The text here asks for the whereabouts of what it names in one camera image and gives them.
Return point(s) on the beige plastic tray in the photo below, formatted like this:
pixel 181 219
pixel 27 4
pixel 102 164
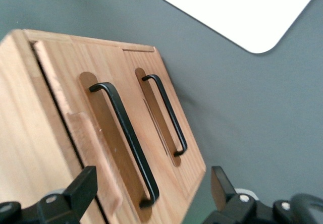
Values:
pixel 239 12

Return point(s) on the wooden drawer cabinet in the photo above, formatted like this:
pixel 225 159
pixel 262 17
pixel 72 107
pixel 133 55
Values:
pixel 20 108

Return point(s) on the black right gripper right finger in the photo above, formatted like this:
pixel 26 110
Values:
pixel 222 188

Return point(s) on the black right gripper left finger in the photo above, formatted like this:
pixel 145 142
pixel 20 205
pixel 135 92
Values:
pixel 83 191

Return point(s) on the wooden drawer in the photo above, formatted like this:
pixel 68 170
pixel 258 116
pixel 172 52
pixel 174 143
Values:
pixel 191 168
pixel 75 65

